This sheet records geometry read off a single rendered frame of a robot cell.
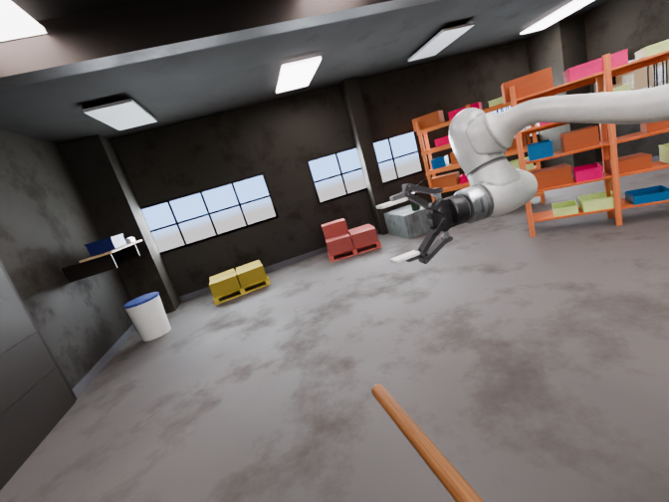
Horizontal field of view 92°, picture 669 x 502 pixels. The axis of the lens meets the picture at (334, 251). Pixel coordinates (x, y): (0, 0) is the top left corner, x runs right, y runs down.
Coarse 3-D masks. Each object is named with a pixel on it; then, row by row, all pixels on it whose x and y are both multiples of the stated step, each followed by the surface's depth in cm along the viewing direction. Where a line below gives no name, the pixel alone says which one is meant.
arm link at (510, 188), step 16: (496, 160) 80; (480, 176) 81; (496, 176) 79; (512, 176) 79; (528, 176) 80; (496, 192) 78; (512, 192) 78; (528, 192) 80; (496, 208) 79; (512, 208) 81
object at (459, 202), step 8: (440, 200) 78; (448, 200) 79; (456, 200) 77; (464, 200) 78; (448, 208) 79; (456, 208) 77; (464, 208) 77; (432, 216) 78; (440, 216) 79; (448, 216) 79; (456, 216) 78; (464, 216) 78; (432, 224) 79; (448, 224) 80; (456, 224) 79
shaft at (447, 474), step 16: (384, 400) 66; (400, 416) 60; (416, 432) 56; (416, 448) 54; (432, 448) 52; (432, 464) 50; (448, 464) 49; (448, 480) 47; (464, 480) 46; (464, 496) 44
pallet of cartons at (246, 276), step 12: (252, 264) 639; (216, 276) 627; (228, 276) 596; (240, 276) 591; (252, 276) 598; (264, 276) 606; (216, 288) 579; (228, 288) 585; (240, 288) 592; (216, 300) 580; (228, 300) 588
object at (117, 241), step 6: (120, 234) 489; (102, 240) 452; (108, 240) 454; (114, 240) 465; (120, 240) 485; (90, 246) 450; (96, 246) 452; (102, 246) 454; (108, 246) 455; (114, 246) 459; (120, 246) 478; (90, 252) 451; (96, 252) 453; (102, 252) 455
